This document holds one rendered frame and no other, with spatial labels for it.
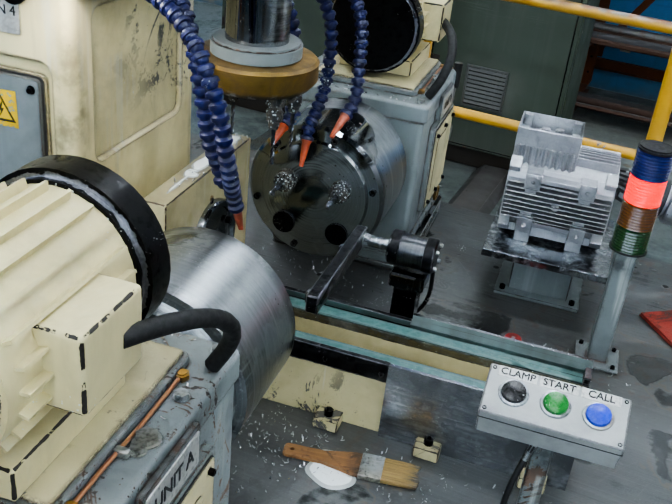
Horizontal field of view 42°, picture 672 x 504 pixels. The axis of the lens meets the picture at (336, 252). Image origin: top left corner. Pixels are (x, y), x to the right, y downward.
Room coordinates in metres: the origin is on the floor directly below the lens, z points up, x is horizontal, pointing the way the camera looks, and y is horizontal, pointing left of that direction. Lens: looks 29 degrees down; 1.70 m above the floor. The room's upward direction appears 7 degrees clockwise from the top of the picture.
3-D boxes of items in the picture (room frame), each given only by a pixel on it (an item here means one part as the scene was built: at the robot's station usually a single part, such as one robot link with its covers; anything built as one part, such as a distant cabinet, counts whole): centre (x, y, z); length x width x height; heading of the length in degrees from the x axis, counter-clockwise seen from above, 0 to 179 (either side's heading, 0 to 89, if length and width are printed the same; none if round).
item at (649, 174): (1.36, -0.49, 1.19); 0.06 x 0.06 x 0.04
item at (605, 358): (1.36, -0.49, 1.01); 0.08 x 0.08 x 0.42; 75
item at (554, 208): (1.61, -0.42, 1.02); 0.20 x 0.19 x 0.19; 76
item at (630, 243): (1.36, -0.49, 1.05); 0.06 x 0.06 x 0.04
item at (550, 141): (1.62, -0.38, 1.11); 0.12 x 0.11 x 0.07; 76
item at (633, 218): (1.36, -0.49, 1.10); 0.06 x 0.06 x 0.04
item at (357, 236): (1.21, -0.01, 1.01); 0.26 x 0.04 x 0.03; 165
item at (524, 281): (1.62, -0.43, 0.86); 0.27 x 0.24 x 0.12; 165
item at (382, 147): (1.53, 0.02, 1.04); 0.41 x 0.25 x 0.25; 165
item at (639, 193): (1.36, -0.49, 1.14); 0.06 x 0.06 x 0.04
